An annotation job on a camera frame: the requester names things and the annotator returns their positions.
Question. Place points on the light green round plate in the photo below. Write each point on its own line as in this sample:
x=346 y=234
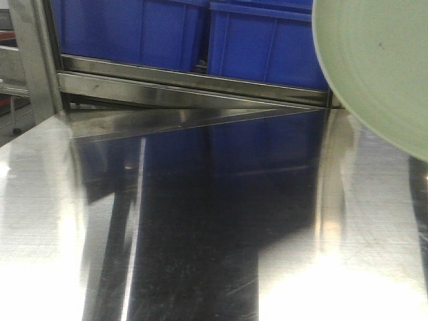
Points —
x=374 y=57

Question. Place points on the blue bin lower middle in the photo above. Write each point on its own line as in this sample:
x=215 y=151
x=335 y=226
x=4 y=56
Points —
x=264 y=41

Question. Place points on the blue bin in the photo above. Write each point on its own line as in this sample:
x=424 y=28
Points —
x=264 y=41
x=161 y=34

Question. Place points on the blue bin lower left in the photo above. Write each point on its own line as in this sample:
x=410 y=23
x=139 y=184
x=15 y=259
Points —
x=161 y=34

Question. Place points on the stainless steel shelf rack frame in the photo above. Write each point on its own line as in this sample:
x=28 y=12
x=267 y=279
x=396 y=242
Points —
x=36 y=69

